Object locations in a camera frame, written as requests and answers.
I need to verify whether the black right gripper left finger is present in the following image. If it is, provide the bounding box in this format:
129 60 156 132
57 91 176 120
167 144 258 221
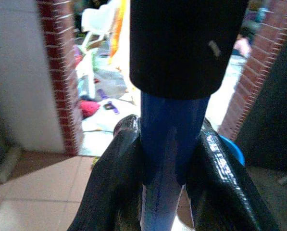
67 114 144 231

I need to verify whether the red cloth bundle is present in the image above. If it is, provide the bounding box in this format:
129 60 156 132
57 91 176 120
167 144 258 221
78 100 101 118

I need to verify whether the blue plastic basin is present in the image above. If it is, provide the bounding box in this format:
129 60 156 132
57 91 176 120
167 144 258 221
219 135 246 167

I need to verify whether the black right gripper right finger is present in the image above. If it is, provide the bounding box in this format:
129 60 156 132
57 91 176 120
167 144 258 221
185 117 280 231

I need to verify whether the orange hanging cloth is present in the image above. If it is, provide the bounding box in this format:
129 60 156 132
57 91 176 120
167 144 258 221
108 0 131 64

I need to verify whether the dark cabinet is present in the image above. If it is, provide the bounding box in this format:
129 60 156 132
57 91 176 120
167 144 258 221
236 21 287 173

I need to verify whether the white plastic chair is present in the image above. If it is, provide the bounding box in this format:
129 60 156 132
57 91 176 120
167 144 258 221
80 2 117 99

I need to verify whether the pink object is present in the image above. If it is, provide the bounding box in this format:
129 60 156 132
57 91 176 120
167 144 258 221
233 38 252 58

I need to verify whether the purple toy piece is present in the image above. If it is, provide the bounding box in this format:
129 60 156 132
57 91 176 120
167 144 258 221
102 101 121 115

